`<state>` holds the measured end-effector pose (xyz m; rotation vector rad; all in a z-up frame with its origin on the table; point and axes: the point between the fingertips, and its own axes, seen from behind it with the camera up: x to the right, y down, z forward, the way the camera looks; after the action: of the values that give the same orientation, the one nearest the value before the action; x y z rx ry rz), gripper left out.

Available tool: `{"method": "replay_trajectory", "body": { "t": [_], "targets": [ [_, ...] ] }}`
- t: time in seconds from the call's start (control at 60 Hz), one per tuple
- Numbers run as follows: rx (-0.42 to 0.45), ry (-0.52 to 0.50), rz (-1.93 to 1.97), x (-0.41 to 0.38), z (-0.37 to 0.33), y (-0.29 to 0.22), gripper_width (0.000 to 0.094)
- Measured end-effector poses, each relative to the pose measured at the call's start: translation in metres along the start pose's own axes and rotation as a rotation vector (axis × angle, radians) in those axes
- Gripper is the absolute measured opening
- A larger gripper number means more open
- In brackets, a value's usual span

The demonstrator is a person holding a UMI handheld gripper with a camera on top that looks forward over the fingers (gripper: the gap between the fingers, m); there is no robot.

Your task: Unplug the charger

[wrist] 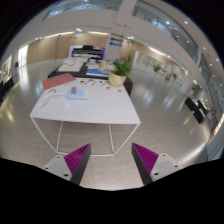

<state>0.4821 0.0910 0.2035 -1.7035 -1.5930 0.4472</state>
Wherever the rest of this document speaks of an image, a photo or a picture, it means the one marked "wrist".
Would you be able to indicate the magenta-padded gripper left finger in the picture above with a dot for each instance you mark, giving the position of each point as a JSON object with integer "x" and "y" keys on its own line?
{"x": 77, "y": 159}

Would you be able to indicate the light blue power strip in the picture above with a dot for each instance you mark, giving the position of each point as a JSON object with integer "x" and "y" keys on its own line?
{"x": 81, "y": 95}

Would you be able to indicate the distant green potted plant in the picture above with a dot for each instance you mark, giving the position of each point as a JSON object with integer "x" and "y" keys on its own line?
{"x": 16, "y": 64}
{"x": 156, "y": 67}

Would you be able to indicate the green plant in striped pot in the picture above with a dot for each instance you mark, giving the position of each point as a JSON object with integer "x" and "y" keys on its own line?
{"x": 120, "y": 71}

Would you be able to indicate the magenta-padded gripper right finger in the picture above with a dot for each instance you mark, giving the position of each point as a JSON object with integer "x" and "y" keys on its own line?
{"x": 146, "y": 159}

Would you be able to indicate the white architectural model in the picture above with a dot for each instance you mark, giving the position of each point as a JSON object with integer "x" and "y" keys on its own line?
{"x": 71, "y": 65}

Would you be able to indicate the black display platform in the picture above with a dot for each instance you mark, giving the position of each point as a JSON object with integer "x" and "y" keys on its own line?
{"x": 83, "y": 71}

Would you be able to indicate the group of black chairs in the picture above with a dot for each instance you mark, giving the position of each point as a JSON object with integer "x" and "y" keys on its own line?
{"x": 196, "y": 110}
{"x": 5, "y": 88}

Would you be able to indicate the pink hardcover book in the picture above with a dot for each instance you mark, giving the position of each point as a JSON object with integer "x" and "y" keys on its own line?
{"x": 58, "y": 80}

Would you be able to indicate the white pillar with arrow signs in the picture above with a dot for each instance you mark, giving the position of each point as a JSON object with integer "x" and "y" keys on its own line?
{"x": 115, "y": 41}

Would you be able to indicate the black piano with purple screen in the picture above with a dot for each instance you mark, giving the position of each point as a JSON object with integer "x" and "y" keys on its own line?
{"x": 85, "y": 50}

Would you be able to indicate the blue-based architectural model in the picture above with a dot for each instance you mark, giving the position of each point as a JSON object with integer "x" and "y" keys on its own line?
{"x": 96, "y": 71}

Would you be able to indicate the white metal table frame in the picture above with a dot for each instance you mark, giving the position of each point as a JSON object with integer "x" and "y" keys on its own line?
{"x": 83, "y": 120}

